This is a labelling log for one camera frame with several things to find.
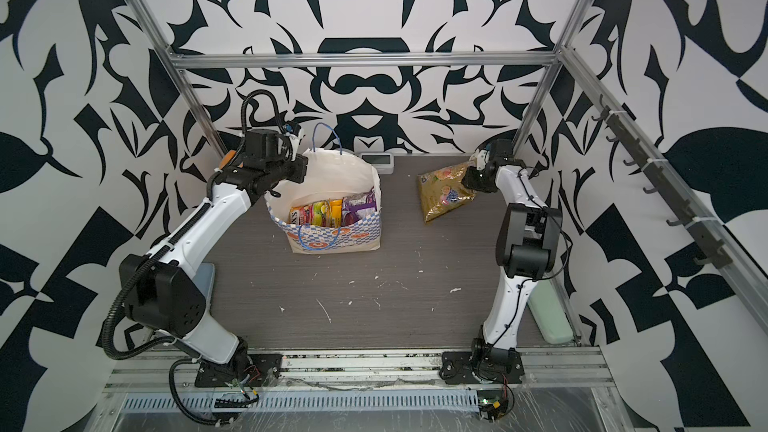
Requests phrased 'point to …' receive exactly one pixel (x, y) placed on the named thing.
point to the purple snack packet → (358, 205)
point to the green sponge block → (549, 313)
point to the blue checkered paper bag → (331, 174)
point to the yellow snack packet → (336, 213)
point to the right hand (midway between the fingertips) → (470, 175)
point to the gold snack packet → (442, 190)
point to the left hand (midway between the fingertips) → (301, 152)
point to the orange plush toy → (227, 158)
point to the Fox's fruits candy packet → (318, 213)
